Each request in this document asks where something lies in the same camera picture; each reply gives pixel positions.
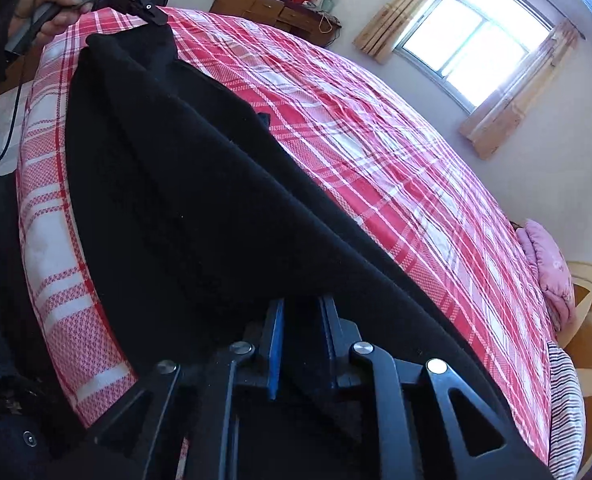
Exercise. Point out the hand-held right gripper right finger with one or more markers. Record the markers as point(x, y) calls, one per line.
point(330, 342)

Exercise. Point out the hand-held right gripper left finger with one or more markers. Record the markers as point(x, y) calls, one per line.
point(276, 345)

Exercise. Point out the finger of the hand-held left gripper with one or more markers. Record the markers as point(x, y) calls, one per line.
point(150, 12)

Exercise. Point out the black pants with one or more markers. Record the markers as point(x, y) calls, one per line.
point(185, 190)

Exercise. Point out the brown wooden dresser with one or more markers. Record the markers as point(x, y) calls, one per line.
point(271, 7)

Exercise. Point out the red plaid bed sheet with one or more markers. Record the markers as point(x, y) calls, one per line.
point(376, 130)

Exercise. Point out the pink folded quilt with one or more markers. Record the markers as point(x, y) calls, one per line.
point(551, 265)

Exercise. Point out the striped pillow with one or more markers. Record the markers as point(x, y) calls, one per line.
point(568, 405)

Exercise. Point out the beige curtain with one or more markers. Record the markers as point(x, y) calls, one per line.
point(521, 95)
point(406, 10)

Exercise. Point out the person's dark jacket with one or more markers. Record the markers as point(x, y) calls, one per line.
point(5, 310)

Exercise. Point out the window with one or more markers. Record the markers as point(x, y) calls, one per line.
point(471, 35)

